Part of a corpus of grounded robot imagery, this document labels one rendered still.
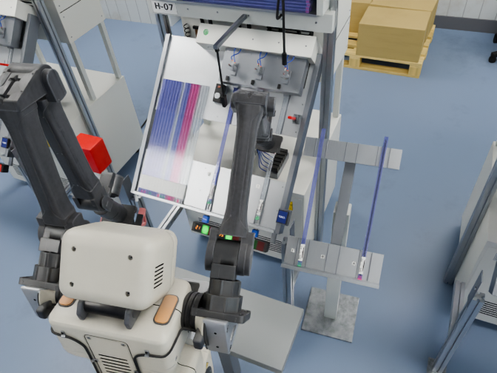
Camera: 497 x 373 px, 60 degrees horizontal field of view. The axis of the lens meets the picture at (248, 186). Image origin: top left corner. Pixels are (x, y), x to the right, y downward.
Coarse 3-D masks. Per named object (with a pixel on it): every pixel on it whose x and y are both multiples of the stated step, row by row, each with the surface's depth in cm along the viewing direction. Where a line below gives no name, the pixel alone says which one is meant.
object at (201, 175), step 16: (144, 160) 189; (192, 176) 181; (208, 176) 179; (224, 176) 176; (256, 176) 172; (192, 192) 181; (208, 192) 178; (224, 192) 176; (256, 192) 171; (272, 192) 169; (208, 208) 179; (224, 208) 176; (256, 208) 171; (272, 208) 169; (272, 224) 168
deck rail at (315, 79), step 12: (312, 84) 164; (312, 96) 165; (312, 108) 169; (300, 132) 165; (300, 144) 165; (300, 156) 170; (288, 180) 166; (288, 192) 166; (288, 204) 170; (276, 228) 167
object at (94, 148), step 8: (80, 136) 211; (88, 136) 211; (80, 144) 207; (88, 144) 206; (96, 144) 206; (104, 144) 212; (88, 152) 205; (96, 152) 208; (104, 152) 213; (88, 160) 210; (96, 160) 209; (104, 160) 214; (96, 168) 212; (104, 168) 216
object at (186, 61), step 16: (176, 48) 186; (192, 48) 183; (176, 64) 186; (192, 64) 183; (208, 64) 181; (176, 80) 185; (192, 80) 183; (208, 80) 180; (208, 96) 180; (272, 96) 171; (304, 96) 166; (208, 112) 180; (224, 112) 177; (288, 112) 168; (288, 128) 168
